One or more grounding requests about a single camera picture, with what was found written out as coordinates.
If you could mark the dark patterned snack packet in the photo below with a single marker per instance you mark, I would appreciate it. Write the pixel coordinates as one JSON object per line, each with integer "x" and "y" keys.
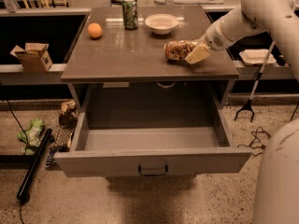
{"x": 62, "y": 143}

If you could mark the white bowl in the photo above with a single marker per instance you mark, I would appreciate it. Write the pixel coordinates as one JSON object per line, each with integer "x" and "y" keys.
{"x": 161, "y": 24}

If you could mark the black left base leg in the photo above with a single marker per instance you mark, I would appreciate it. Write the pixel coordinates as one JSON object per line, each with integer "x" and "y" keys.
{"x": 23, "y": 192}

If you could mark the orange patterned can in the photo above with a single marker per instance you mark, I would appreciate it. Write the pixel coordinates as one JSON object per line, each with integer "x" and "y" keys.
{"x": 178, "y": 50}

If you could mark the brown crumpled snack bag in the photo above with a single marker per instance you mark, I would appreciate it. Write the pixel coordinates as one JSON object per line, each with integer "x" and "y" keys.
{"x": 68, "y": 114}

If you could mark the grabber reacher tool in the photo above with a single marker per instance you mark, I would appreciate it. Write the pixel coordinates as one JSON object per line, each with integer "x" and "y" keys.
{"x": 247, "y": 105}

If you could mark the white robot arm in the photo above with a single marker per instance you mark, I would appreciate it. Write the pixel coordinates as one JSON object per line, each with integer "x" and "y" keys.
{"x": 277, "y": 190}

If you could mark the small cardboard box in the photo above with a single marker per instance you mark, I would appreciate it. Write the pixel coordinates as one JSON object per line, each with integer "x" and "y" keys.
{"x": 34, "y": 58}

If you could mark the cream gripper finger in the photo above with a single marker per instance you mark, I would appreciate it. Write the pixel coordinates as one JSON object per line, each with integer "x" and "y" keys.
{"x": 198, "y": 54}

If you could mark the orange fruit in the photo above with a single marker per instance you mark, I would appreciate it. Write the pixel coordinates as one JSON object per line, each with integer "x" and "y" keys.
{"x": 94, "y": 30}

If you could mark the green snack bag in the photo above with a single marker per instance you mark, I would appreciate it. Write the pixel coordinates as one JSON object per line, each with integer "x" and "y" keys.
{"x": 31, "y": 136}

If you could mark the grey cabinet table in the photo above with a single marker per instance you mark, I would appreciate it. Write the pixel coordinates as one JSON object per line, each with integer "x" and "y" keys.
{"x": 122, "y": 55}

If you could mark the black drawer handle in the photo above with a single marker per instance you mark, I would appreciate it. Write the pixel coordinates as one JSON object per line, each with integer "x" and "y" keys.
{"x": 152, "y": 172}

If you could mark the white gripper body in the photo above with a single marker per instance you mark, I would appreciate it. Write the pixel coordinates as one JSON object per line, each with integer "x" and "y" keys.
{"x": 212, "y": 38}

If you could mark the green patterned soda can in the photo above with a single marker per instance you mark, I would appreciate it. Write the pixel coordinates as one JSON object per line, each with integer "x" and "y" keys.
{"x": 129, "y": 14}

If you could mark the white foam takeout container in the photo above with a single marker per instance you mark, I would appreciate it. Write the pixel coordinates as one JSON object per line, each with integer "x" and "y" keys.
{"x": 252, "y": 57}

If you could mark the open grey top drawer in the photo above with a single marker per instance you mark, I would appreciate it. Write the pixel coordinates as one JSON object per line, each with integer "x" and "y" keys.
{"x": 144, "y": 124}

